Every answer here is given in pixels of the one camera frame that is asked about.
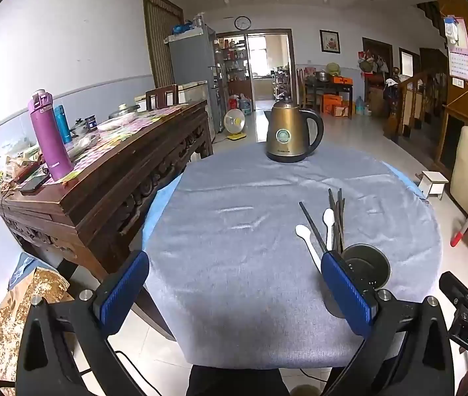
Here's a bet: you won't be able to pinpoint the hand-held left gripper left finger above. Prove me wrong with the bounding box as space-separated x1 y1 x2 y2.
15 251 151 396

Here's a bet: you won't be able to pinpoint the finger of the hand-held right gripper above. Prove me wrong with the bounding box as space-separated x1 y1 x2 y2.
439 271 468 311

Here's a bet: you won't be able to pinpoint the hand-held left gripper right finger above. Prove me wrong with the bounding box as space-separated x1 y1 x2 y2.
320 251 455 396

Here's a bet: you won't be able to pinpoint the metal utensil holder cup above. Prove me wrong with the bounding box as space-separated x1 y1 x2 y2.
324 243 392 319

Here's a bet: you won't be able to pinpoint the white plastic spoon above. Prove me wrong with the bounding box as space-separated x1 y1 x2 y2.
323 208 335 253
295 224 322 273

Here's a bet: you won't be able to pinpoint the blue under cloth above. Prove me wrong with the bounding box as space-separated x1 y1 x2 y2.
140 160 431 253

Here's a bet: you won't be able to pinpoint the grey tablecloth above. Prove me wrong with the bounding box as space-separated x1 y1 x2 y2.
143 142 443 370

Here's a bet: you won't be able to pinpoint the gold patterned cloth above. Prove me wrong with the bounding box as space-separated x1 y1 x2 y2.
0 267 75 385

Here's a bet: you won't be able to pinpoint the small white stool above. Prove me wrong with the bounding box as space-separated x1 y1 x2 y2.
417 170 450 200

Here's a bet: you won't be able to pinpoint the carved wooden sideboard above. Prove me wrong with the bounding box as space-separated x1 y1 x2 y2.
0 100 215 283

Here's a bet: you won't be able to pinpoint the black smartphone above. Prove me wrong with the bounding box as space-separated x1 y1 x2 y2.
19 174 50 195

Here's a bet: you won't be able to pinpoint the purple thermos bottle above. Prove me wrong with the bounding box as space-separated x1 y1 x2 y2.
28 89 74 182

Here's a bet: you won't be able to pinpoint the patterned sideboard mat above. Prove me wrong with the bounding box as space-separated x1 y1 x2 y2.
58 105 186 183

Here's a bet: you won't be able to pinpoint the bronze electric kettle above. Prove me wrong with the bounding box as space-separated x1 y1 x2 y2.
265 95 325 163

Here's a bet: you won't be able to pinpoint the blue water bottle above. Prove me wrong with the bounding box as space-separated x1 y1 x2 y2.
53 105 73 145

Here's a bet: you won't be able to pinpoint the metal pan lid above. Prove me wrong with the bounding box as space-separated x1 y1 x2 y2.
108 103 141 119

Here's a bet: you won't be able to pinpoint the orange cardboard boxes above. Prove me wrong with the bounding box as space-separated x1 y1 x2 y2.
322 93 351 117

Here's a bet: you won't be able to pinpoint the wooden stair railing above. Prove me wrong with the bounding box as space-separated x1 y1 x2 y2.
383 69 450 166

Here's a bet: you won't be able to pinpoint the wooden dining chair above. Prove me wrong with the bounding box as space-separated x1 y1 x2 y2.
145 84 178 111

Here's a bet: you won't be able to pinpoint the round yellow heater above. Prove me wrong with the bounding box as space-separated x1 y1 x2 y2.
222 109 248 140

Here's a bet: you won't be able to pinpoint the dark cluttered side table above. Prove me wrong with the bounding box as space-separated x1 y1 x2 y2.
303 75 355 121

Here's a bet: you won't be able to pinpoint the white chest freezer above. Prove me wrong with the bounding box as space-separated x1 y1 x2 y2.
135 81 210 110

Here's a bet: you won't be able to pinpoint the grey refrigerator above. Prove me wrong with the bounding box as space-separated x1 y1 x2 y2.
165 25 229 133

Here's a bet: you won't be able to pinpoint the glass display shelf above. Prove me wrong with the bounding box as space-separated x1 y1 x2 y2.
216 36 250 109

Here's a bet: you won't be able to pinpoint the brown wooden door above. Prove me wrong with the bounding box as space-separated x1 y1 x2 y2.
142 0 184 90

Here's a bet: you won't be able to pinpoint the blue item on refrigerator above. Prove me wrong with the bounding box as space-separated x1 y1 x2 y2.
172 20 196 36

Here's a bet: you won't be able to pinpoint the wall calendar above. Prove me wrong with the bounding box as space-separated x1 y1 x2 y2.
443 16 468 83

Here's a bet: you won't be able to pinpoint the framed wall picture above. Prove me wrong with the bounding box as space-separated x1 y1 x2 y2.
320 30 341 54

